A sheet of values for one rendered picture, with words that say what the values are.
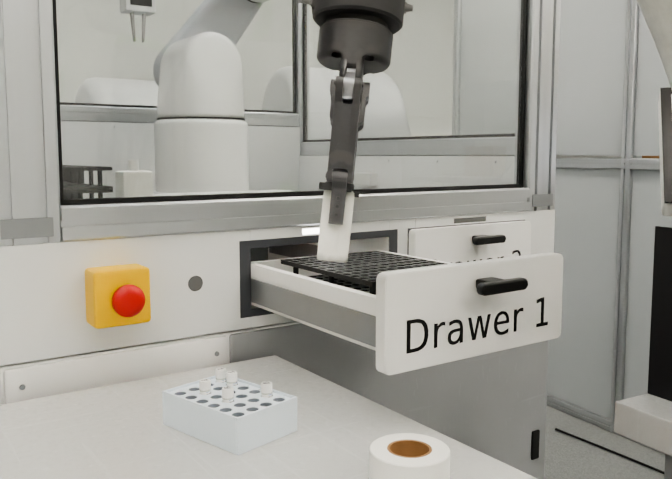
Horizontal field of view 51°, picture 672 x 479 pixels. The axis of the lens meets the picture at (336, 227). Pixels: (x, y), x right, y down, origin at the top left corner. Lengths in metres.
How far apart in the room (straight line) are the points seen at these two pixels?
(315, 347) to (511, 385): 0.48
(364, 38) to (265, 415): 0.39
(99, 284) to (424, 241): 0.55
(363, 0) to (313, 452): 0.44
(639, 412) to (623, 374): 2.01
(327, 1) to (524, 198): 0.79
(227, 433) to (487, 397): 0.76
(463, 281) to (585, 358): 2.23
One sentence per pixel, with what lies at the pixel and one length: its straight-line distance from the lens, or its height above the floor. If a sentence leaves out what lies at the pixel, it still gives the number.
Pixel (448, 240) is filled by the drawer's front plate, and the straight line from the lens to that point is 1.24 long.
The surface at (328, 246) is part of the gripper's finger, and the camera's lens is 0.69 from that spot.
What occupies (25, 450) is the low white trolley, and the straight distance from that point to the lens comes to 0.80.
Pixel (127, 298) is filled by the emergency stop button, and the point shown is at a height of 0.88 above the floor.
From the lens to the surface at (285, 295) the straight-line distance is 0.96.
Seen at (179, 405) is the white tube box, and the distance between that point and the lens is 0.79.
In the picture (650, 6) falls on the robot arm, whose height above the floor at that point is 1.25.
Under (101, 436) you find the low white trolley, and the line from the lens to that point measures 0.81.
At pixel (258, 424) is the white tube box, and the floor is 0.78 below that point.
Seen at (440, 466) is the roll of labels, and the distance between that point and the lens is 0.63.
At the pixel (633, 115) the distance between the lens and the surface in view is 2.81.
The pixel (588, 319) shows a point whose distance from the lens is 2.99.
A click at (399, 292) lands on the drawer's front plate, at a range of 0.76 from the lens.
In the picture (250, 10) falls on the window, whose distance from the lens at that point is 1.07.
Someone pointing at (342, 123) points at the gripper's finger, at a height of 1.08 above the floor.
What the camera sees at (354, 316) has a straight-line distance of 0.83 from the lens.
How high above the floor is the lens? 1.05
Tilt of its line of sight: 6 degrees down
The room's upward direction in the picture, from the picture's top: straight up
